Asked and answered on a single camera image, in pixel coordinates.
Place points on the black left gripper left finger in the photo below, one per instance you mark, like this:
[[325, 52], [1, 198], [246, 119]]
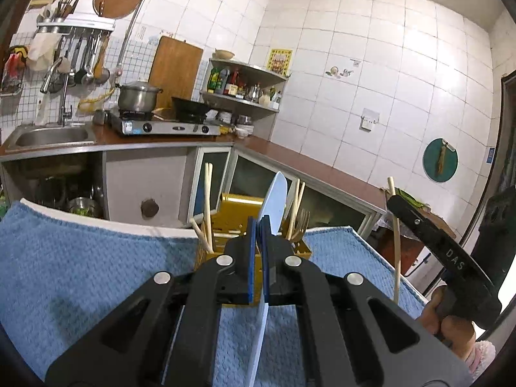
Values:
[[165, 333]]

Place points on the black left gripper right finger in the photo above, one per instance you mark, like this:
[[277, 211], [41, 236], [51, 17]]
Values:
[[351, 333]]

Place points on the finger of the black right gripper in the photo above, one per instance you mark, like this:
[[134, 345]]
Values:
[[469, 293]]

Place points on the white plastic spoon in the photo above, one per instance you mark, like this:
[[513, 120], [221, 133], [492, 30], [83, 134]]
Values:
[[270, 219]]

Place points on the person's right hand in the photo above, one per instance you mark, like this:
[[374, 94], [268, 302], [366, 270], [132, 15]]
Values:
[[459, 332]]

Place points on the blue textured towel mat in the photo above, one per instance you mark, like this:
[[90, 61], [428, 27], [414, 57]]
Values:
[[60, 279]]

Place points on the chopstick in holder right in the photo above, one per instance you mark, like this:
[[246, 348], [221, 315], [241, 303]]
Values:
[[295, 207]]

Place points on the chopstick in holder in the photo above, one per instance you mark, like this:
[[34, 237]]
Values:
[[207, 206], [295, 207]]

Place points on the yellow perforated utensil holder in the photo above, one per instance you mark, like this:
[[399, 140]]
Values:
[[230, 221]]

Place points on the chopstick in holder left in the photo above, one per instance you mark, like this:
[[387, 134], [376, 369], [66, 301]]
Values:
[[207, 206]]

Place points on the silver gas stove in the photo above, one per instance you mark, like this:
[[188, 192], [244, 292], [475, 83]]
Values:
[[158, 127]]

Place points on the black wok pan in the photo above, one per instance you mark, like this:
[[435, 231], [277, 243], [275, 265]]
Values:
[[189, 111]]

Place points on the stainless steel sink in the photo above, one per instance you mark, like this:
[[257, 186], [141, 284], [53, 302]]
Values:
[[50, 136]]

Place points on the stainless steel cooking pot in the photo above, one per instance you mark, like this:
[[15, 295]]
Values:
[[137, 96]]

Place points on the steel sink faucet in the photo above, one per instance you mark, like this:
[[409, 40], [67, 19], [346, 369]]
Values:
[[65, 113]]

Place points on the corner steel shelf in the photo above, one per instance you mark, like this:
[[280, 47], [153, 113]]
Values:
[[249, 92]]

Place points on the wooden cutting board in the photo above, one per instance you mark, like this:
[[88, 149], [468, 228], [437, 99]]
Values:
[[174, 70]]

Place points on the hanging utensil rack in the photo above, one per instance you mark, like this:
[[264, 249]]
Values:
[[81, 41]]

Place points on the green round wall plate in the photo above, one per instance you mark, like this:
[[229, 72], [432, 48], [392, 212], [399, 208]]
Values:
[[440, 160]]

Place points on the yellow wall calendar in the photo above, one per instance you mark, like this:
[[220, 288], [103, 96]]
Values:
[[279, 61]]

